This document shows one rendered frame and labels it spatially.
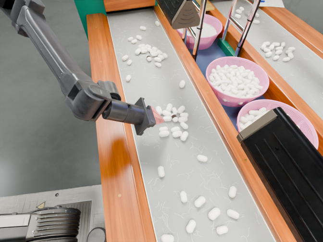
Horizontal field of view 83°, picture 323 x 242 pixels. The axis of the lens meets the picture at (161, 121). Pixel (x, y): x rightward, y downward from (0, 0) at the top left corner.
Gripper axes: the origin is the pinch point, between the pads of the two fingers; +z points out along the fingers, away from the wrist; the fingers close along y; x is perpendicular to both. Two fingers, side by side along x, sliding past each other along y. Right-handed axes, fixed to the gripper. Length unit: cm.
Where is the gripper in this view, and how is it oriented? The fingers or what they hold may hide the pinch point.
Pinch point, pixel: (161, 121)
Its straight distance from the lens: 60.4
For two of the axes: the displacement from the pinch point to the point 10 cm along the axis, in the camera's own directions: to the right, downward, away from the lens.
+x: -6.1, 5.8, 5.4
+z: 7.3, 1.7, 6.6
